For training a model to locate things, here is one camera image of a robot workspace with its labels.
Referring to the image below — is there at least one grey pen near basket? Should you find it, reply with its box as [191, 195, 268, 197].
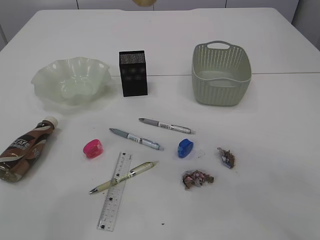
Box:
[138, 118, 196, 135]

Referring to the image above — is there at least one black square pen holder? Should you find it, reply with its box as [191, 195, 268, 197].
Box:
[119, 50, 148, 97]

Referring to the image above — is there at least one pink pencil sharpener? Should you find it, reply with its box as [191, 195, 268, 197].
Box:
[83, 139, 103, 159]

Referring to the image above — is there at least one pink paper piece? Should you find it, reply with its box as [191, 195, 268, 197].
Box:
[182, 170, 215, 190]

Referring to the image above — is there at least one grey blue middle pen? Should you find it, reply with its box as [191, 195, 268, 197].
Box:
[109, 128, 164, 151]

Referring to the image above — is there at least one blue pencil sharpener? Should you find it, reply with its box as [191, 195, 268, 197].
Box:
[177, 138, 194, 158]

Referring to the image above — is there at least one cream coloured pen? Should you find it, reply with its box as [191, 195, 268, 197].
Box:
[88, 161, 159, 195]

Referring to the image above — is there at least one brown Nescafe coffee bottle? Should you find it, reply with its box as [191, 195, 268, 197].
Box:
[0, 116, 58, 183]

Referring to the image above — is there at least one grey-green plastic basket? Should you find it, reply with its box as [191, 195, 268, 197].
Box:
[191, 40, 252, 107]

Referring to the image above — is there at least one translucent green wavy plate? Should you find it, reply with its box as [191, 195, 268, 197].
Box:
[31, 56, 112, 106]

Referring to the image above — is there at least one sugared bread roll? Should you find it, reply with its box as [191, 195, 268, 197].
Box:
[132, 0, 157, 7]

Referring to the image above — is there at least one transparent plastic ruler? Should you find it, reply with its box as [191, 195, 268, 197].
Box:
[97, 152, 132, 232]

